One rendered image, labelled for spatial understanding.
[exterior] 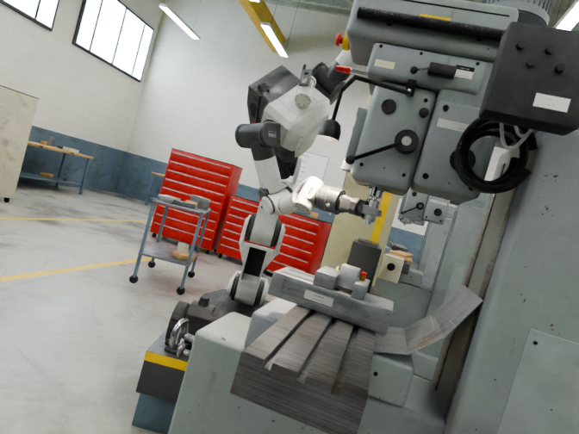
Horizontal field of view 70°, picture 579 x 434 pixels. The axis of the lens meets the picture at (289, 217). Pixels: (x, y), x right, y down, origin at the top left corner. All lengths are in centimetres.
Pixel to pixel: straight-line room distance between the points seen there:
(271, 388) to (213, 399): 68
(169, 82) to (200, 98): 108
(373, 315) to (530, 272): 41
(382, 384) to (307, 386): 56
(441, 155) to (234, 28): 1123
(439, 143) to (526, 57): 32
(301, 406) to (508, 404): 64
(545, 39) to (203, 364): 127
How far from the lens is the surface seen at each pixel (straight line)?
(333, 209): 140
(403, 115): 133
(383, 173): 130
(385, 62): 136
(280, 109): 170
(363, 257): 170
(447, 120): 131
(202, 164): 664
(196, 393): 147
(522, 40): 114
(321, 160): 1064
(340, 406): 77
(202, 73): 1222
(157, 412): 219
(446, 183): 128
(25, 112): 724
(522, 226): 121
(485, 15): 142
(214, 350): 140
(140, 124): 1275
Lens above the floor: 120
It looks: 3 degrees down
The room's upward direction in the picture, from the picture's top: 16 degrees clockwise
